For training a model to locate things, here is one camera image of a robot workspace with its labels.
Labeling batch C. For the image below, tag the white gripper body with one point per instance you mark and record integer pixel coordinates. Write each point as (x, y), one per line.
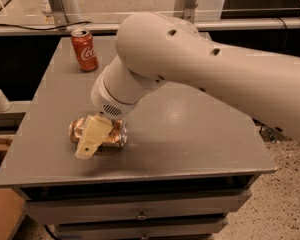
(105, 103)

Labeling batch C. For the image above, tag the crushed orange soda can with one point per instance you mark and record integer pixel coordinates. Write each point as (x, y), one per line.
(116, 139)

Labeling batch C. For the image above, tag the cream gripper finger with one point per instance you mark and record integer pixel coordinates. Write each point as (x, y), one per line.
(95, 131)

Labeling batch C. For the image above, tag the red Coca-Cola can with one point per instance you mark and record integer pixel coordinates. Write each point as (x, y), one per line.
(82, 41)

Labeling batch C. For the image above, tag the grey metal bracket left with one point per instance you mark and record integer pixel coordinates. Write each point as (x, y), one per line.
(58, 12)

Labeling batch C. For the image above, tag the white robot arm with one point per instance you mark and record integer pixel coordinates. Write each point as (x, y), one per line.
(154, 49)

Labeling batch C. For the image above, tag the brown cardboard box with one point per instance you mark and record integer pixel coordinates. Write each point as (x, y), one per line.
(11, 215)

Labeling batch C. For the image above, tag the grey metal bracket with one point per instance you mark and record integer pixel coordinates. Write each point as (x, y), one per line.
(189, 8)
(58, 12)

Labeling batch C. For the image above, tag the grey drawer cabinet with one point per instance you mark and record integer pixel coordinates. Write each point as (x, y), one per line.
(179, 140)

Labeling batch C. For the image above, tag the grey drawer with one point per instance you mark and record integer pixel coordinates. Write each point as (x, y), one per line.
(137, 207)
(142, 230)

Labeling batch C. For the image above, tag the grey metal bracket centre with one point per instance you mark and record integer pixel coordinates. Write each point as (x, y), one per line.
(189, 8)

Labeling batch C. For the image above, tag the upper grey drawer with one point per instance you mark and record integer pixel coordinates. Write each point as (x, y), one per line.
(137, 207)

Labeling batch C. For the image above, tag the lower grey drawer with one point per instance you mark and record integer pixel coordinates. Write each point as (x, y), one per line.
(142, 230)

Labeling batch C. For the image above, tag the white pipe top left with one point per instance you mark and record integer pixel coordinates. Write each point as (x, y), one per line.
(71, 10)

